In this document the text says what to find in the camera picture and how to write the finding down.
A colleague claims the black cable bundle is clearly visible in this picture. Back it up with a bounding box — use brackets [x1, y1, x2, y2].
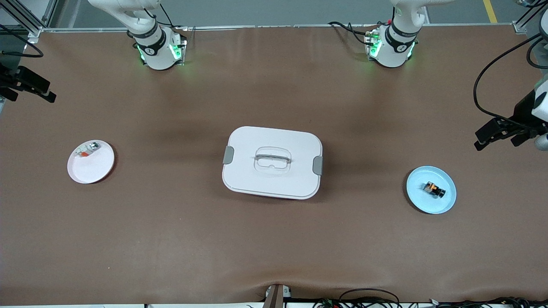
[428, 296, 548, 308]
[313, 288, 403, 308]

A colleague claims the light blue round plate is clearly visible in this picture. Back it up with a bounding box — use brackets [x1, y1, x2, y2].
[406, 166, 457, 215]

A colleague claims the aluminium table edge rail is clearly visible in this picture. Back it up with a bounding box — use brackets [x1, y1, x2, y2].
[43, 24, 524, 33]

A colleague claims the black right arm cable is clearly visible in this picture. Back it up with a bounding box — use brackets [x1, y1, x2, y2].
[0, 24, 45, 59]

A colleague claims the white lidded storage box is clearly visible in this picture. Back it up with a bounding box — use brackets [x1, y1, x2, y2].
[222, 126, 323, 201]

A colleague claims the aluminium frame post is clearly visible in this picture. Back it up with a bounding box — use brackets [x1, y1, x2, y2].
[0, 0, 58, 43]
[514, 0, 548, 39]

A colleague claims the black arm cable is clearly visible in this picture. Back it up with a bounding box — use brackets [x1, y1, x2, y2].
[472, 32, 548, 129]
[0, 24, 45, 59]

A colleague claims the pink round plate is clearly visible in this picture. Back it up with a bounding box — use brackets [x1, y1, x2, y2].
[67, 139, 115, 184]

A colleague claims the orange push-button switch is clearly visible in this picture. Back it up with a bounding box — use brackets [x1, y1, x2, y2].
[424, 181, 447, 199]

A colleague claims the clear white switch component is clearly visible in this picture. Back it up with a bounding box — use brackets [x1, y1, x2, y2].
[74, 142, 100, 158]

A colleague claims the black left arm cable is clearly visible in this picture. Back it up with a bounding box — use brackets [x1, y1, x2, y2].
[472, 32, 548, 129]

